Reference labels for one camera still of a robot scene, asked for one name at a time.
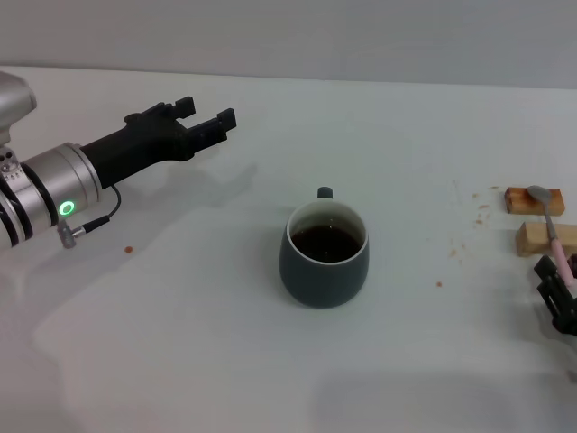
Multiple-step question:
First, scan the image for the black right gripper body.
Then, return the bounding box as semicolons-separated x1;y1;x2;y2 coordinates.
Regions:
553;313;577;337

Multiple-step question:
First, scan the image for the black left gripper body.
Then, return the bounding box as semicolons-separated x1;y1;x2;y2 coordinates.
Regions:
80;103;199;190

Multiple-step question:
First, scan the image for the pink handled metal spoon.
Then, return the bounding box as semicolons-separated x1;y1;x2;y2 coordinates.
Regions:
526;185;575;286

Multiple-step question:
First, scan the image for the dark grey ceramic mug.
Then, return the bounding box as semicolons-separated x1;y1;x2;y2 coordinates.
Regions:
278;186;371;309

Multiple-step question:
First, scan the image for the light notched wooden block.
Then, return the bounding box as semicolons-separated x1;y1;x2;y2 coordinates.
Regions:
515;220;577;259

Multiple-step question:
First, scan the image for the stained flat wooden block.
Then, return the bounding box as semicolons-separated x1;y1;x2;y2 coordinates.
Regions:
504;187;566;217

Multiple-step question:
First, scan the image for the dark brown coffee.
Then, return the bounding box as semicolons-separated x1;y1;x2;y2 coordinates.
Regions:
290;224;362;263

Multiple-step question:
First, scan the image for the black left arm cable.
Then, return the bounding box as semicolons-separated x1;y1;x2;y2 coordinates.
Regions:
56;184;122;249

